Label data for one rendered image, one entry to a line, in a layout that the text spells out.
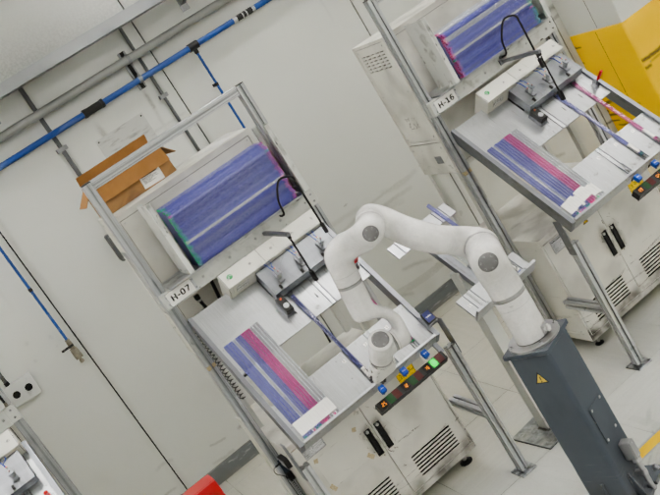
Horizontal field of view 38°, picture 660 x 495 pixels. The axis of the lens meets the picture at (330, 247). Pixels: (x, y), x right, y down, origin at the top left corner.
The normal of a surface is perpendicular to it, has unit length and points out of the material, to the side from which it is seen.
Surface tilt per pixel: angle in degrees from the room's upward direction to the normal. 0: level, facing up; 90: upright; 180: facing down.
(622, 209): 90
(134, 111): 90
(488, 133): 45
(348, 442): 90
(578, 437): 90
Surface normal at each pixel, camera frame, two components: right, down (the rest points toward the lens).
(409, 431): 0.39, 0.03
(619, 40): -0.76, 0.57
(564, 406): -0.52, 0.53
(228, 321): -0.06, -0.54
